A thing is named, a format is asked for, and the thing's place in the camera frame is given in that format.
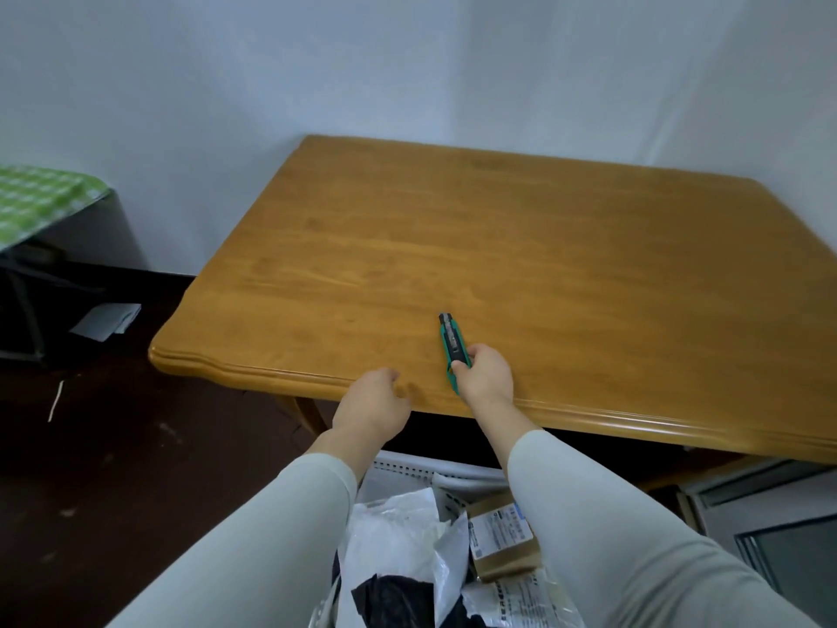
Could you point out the person's left hand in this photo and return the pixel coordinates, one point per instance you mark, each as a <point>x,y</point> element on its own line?
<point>367,406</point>

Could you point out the person's right hand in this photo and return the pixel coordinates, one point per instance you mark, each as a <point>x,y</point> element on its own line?
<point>489,382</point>

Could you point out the person's left fingers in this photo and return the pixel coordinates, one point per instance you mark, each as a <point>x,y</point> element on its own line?
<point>386,376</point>

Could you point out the person's right fingers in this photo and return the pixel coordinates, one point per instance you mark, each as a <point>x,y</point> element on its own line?
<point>476,355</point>

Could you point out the green utility knife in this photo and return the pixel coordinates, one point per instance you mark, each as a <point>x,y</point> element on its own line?
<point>448,340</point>

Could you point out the person's left forearm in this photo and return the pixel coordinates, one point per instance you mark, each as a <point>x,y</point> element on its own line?
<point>274,536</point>

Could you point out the person's right forearm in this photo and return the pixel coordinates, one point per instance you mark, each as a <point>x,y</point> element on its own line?
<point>608,536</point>

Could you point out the wooden table leg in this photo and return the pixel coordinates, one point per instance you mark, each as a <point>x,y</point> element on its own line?
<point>307,415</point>

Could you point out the white plastic basket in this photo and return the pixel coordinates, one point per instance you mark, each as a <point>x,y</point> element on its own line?
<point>418,470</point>

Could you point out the white plastic mailer bag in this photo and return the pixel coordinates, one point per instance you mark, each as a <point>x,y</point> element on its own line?
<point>392,536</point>

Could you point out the brown cardboard parcel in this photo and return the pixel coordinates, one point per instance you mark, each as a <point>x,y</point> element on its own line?
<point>500,539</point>

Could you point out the black plastic bag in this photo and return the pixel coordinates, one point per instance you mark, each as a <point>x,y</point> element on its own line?
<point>392,605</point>

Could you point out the white labelled mailer bag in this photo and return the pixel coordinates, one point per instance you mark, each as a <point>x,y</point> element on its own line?
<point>523,601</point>

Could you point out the white paper sheet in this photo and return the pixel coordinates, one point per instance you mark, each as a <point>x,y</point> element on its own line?
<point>104,320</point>

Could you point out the white paper strip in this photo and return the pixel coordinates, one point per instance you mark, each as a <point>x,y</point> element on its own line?
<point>56,400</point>

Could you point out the green checkered tablecloth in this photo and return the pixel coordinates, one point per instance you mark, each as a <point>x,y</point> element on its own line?
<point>36,199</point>

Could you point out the grey metal window frame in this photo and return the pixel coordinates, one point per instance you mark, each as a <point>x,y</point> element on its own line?
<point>778,542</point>

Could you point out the black folding table frame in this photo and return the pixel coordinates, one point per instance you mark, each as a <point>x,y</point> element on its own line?
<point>26,307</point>

